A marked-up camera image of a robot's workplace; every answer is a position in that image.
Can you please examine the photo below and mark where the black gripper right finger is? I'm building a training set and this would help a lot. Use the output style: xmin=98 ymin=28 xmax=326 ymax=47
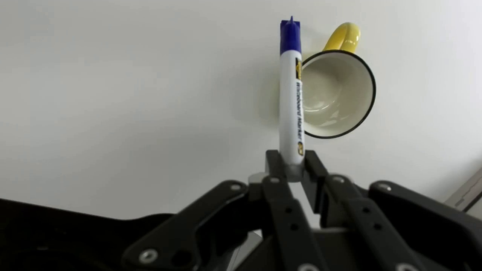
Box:
xmin=300 ymin=150 xmax=482 ymax=271

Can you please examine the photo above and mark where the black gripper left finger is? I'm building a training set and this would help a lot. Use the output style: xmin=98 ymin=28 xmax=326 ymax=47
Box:
xmin=121 ymin=150 xmax=329 ymax=271

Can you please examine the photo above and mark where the white marker with blue cap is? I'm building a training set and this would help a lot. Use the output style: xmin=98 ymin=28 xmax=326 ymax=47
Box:
xmin=277 ymin=16 xmax=306 ymax=168

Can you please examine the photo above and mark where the yellow enamel mug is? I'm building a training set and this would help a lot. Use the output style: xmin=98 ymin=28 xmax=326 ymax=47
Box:
xmin=299 ymin=22 xmax=378 ymax=141

